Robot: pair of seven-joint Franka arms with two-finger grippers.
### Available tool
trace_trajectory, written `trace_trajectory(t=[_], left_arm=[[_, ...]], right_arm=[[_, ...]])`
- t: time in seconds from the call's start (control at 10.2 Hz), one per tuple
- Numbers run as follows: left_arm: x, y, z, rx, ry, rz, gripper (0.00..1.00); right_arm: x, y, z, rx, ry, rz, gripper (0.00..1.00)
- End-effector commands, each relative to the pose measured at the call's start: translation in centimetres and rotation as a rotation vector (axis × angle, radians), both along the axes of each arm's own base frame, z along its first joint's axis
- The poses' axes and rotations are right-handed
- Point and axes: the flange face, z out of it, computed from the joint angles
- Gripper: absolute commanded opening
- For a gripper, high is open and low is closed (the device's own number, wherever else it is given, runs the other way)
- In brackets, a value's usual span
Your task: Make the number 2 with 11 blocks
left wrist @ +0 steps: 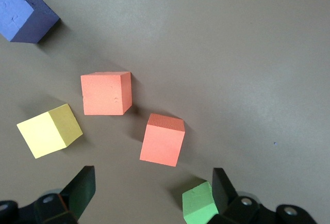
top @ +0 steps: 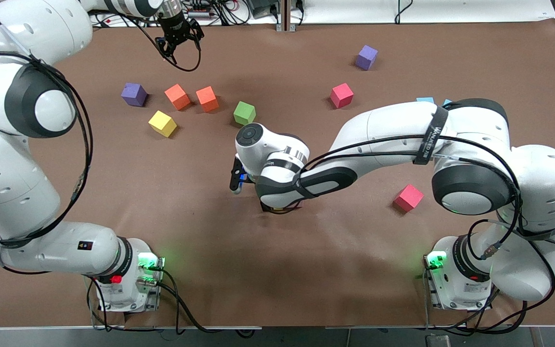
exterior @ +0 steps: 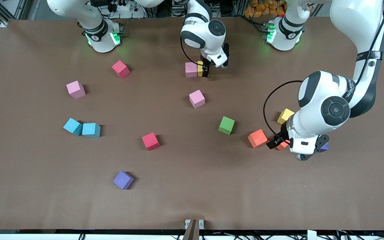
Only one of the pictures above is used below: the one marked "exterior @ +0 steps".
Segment pink foam cube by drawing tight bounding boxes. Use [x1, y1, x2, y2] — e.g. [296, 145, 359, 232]
[185, 62, 198, 78]
[189, 89, 206, 109]
[66, 80, 86, 99]

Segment green foam cube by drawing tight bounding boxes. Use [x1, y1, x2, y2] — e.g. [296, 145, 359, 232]
[218, 116, 236, 135]

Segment red foam cube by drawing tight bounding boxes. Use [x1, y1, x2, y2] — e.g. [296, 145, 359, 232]
[142, 132, 161, 151]
[112, 60, 130, 79]

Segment orange packaged goods pile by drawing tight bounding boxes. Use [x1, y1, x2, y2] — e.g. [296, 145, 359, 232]
[244, 0, 287, 18]

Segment white power strip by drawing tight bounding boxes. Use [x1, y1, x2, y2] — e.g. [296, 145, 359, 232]
[107, 2, 136, 13]

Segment brown paper table cover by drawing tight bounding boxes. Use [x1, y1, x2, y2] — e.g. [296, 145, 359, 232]
[0, 16, 384, 231]

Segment cyan foam cube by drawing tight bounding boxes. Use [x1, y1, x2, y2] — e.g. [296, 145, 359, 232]
[63, 118, 83, 136]
[82, 123, 101, 138]

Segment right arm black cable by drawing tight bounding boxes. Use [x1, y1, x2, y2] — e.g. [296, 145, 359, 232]
[180, 36, 212, 67]

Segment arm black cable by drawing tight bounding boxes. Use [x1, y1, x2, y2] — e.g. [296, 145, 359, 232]
[180, 36, 212, 67]
[263, 79, 305, 137]

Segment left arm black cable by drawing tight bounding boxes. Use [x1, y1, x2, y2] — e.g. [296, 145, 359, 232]
[263, 79, 305, 137]

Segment small metal bracket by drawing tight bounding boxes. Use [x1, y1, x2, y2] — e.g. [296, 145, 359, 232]
[184, 219, 205, 230]

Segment black table edge rail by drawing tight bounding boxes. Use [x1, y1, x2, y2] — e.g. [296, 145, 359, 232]
[0, 229, 384, 235]

